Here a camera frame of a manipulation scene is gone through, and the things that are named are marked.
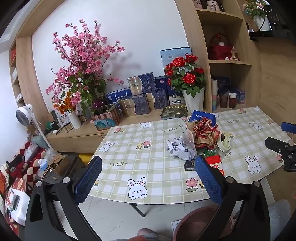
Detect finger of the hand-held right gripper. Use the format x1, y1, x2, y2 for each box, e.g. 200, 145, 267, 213
281, 122, 296, 135
265, 137, 296, 172

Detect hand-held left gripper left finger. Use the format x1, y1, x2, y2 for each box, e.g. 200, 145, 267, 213
24, 156, 103, 241

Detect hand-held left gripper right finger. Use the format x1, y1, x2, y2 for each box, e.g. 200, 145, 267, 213
195, 156, 271, 241

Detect red white cigarette pack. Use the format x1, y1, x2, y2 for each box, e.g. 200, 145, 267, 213
205, 155, 226, 176

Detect brown round waste bin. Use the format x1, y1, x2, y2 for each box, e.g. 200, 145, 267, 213
173, 206, 235, 241

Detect white paper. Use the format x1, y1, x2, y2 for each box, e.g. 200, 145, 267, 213
166, 137, 197, 161

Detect black storage box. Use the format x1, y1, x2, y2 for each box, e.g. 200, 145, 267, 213
35, 155, 86, 186

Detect black cigarette pack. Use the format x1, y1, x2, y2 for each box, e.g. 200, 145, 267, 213
184, 159, 197, 172

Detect cardboard box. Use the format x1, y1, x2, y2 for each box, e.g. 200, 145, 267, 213
37, 154, 65, 184

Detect round cream lid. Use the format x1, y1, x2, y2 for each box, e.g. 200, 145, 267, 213
217, 131, 233, 152

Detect red gold ribbon bundle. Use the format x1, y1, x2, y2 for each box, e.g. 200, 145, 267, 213
186, 117, 221, 150

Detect white crumpled plastic bag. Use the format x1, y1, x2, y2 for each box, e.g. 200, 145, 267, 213
39, 149, 59, 169

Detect clear plastic wrapper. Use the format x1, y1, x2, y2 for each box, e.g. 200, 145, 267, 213
181, 127, 195, 151

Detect checked rabbit-print tablecloth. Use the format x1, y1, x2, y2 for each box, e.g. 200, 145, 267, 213
89, 106, 294, 205

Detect row of small brown bottles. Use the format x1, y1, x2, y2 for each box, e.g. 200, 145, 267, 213
58, 116, 88, 134

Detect small blue box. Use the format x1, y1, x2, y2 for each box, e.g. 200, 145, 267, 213
236, 89, 246, 104

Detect white slim vase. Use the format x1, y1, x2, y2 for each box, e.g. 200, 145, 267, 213
68, 111, 82, 130

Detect person's right leg fuzzy pants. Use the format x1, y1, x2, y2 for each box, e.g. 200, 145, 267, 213
268, 199, 292, 241

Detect blue flat carton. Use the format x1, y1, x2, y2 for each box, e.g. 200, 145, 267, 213
188, 110, 218, 124

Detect purple flower bunch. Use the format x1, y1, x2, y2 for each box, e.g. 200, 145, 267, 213
92, 101, 107, 114

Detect red checked blanket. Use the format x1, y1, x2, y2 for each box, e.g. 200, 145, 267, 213
0, 141, 47, 209

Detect white paper bag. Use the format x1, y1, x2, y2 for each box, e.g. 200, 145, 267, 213
5, 188, 31, 227

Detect gold foil tray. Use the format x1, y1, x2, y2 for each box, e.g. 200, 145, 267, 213
161, 105, 188, 120

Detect orange flower bunch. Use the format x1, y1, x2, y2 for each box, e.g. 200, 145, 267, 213
54, 91, 77, 115

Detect dark blue patterned box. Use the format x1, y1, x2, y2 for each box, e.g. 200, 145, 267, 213
216, 76, 231, 95

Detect white angular vase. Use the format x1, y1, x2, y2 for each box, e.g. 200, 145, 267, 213
181, 88, 205, 113

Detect pastel cup stack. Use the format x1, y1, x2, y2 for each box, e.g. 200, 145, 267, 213
211, 79, 218, 113

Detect blue white carton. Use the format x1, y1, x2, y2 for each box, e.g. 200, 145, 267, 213
106, 88, 133, 109

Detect navy white gift box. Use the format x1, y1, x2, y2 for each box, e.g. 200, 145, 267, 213
168, 87, 186, 106

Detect white desk fan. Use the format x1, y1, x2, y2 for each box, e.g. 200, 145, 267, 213
16, 104, 51, 149

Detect black metal rack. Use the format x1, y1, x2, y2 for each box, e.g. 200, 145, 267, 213
248, 5, 296, 42

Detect red gift basket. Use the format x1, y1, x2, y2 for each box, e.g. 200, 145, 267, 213
209, 34, 233, 61

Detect light wood shelving unit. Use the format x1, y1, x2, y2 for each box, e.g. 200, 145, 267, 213
9, 0, 262, 154

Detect red rose bouquet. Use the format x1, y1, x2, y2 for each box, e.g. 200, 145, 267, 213
165, 54, 207, 98

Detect pink blossom bouquet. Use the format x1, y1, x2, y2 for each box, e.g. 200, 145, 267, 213
45, 20, 126, 116

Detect pink flower potted plant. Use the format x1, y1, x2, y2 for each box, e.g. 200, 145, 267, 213
244, 0, 271, 31

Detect large pale blue box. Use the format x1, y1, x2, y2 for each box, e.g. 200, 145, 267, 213
160, 47, 192, 70

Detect black folding table frame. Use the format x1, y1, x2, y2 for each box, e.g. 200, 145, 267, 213
128, 203, 147, 218

